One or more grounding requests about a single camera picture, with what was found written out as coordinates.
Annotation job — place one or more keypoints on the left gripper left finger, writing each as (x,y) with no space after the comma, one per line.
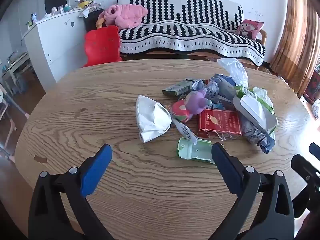
(47,215)

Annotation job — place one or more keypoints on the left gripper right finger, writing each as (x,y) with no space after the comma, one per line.
(274,218)

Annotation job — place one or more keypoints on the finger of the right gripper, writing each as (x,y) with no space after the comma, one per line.
(314,149)
(308,198)

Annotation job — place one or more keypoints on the blue white wipes packet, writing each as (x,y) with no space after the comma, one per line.
(256,137)

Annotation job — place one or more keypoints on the green white torn carton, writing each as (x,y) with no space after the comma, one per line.
(255,109)

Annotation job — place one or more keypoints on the pale green plastic piece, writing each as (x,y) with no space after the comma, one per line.
(202,151)

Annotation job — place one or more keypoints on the red cigarette box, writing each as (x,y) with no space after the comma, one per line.
(214,122)

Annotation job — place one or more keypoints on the long barcode snack wrapper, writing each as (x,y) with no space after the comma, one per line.
(185,131)

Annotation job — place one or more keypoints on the clear plastic bag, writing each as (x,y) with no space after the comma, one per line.
(236,70)

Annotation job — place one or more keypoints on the purple pink squishy toy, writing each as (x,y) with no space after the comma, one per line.
(193,104)

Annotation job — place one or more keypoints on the white paper wrapper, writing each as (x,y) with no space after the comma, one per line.
(153,119)

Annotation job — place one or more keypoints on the green cigarette box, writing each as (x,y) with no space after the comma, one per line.
(178,88)

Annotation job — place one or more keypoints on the white tissue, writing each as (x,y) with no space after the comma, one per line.
(260,92)

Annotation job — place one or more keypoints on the brown curtain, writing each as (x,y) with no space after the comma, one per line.
(298,50)

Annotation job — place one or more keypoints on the grey crumpled foil wrapper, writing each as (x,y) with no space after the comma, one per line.
(219,84)

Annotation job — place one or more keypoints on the pink cartoon pillow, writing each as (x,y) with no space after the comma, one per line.
(249,29)

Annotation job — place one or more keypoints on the white cabinet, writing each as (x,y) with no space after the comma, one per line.
(56,46)

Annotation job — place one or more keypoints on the red plush cushion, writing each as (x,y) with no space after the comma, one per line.
(102,46)

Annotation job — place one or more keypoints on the black white striped sofa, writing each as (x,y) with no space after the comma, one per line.
(189,26)

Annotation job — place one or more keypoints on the pink blanket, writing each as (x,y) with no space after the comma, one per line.
(124,16)

